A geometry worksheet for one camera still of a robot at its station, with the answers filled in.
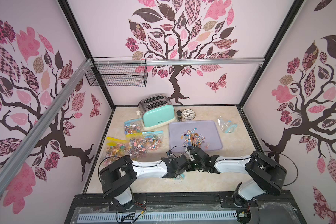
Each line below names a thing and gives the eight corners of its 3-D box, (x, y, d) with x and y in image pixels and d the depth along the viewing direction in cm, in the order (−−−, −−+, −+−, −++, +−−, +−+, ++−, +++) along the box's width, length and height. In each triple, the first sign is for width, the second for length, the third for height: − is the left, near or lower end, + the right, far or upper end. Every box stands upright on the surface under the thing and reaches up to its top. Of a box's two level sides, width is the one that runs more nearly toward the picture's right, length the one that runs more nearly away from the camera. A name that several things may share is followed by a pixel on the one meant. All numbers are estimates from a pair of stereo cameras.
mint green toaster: (140, 128, 106) (136, 114, 93) (144, 109, 119) (140, 94, 106) (174, 128, 106) (174, 113, 93) (174, 109, 119) (174, 94, 106)
